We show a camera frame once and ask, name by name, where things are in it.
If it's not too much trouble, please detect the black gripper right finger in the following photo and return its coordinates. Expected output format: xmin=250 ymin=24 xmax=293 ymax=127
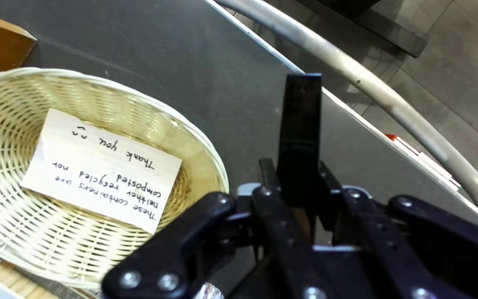
xmin=318 ymin=165 xmax=478 ymax=299

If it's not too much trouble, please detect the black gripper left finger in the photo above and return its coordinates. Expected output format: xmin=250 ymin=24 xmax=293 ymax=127
xmin=100 ymin=160 xmax=316 ymax=299

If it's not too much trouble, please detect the woven wicker basket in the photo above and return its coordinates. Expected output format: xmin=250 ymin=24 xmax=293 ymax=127
xmin=0 ymin=69 xmax=228 ymax=290

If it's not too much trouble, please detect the white handwritten note card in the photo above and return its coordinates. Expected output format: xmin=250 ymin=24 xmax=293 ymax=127
xmin=19 ymin=109 xmax=182 ymax=233

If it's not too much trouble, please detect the stainless steel dishwasher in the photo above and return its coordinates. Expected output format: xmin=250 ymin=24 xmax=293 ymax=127
xmin=212 ymin=0 xmax=478 ymax=213

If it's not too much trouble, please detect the wooden condiment tray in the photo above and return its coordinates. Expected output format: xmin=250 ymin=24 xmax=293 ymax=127
xmin=0 ymin=260 xmax=94 ymax=299

